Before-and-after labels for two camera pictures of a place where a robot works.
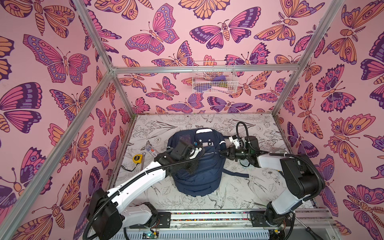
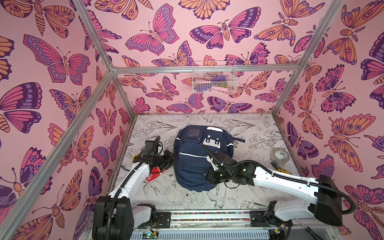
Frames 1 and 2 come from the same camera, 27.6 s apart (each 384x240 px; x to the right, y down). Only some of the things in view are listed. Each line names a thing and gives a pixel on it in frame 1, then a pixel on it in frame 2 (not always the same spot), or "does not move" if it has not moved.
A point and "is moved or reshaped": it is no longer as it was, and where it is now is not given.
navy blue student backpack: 202,176 is moved or reshaped
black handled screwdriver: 313,234 does not move
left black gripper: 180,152 → 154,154
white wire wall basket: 214,77 does not move
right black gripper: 231,152 → 221,159
